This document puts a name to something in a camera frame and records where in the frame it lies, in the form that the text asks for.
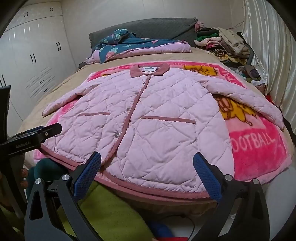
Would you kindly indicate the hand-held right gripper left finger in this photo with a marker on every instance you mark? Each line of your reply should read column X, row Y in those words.
column 87, row 172

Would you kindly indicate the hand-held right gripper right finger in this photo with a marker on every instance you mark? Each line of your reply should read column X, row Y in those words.
column 208, row 176

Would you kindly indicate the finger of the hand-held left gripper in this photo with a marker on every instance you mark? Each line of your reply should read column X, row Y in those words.
column 47, row 131

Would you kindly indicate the pink quilted jacket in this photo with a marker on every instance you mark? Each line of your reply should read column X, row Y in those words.
column 161, row 127

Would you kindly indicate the pile of clothes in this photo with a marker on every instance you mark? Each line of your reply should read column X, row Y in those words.
column 231, row 44

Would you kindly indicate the person's left hand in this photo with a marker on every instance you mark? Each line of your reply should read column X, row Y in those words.
column 24, row 173

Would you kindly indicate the teal garment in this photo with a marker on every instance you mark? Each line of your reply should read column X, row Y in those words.
column 46, row 170

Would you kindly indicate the yellow-green garment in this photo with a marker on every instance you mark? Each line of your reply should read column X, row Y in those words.
column 108, row 208

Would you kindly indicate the pink printed blanket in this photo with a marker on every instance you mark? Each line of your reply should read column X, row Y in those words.
column 254, row 139

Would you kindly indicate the blue and red item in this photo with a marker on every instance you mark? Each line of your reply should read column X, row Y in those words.
column 161, row 230

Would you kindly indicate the white wardrobe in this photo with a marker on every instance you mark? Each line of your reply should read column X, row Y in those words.
column 34, row 46

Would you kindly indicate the blue floral quilt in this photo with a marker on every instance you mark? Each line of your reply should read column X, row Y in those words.
column 129, row 49

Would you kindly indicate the white satin curtain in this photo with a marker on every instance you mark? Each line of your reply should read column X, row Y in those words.
column 272, row 46

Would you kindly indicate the grey headboard cover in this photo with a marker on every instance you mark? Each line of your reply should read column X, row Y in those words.
column 161, row 27

